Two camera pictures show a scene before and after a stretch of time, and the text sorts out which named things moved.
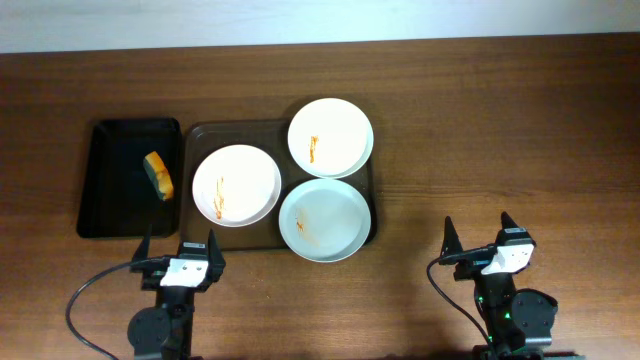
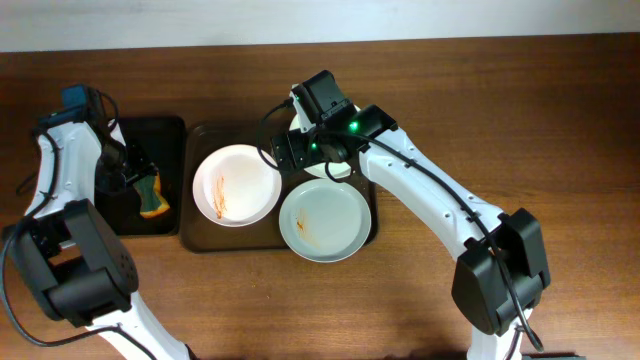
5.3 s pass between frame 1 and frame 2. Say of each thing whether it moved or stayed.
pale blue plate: stayed
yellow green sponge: moved
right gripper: moved
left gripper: moved
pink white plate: stayed
